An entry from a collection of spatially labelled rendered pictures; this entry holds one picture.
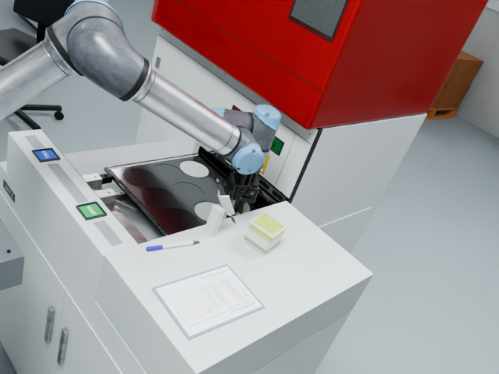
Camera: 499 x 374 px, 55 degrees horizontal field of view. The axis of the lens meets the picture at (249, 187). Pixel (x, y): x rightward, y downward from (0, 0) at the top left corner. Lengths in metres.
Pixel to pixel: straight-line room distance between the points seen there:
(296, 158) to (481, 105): 6.02
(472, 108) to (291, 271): 6.32
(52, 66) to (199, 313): 0.59
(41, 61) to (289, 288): 0.74
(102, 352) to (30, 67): 0.67
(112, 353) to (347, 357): 1.54
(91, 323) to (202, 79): 0.90
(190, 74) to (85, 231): 0.81
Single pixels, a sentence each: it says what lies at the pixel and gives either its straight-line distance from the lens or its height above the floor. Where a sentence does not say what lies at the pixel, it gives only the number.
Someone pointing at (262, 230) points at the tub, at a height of 1.03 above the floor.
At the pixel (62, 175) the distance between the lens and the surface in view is 1.36.
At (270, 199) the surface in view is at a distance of 1.53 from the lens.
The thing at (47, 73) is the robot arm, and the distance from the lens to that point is 1.09.
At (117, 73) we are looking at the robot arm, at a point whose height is 1.37.
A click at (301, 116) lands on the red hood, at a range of 1.36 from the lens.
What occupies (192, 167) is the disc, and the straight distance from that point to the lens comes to 1.63.
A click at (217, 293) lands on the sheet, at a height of 0.97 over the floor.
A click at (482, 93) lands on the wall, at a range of 7.35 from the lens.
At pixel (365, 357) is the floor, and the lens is 2.60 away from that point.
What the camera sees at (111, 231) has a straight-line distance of 1.20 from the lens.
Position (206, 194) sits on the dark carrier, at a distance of 1.51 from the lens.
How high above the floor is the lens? 1.72
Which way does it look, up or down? 30 degrees down
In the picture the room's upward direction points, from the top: 20 degrees clockwise
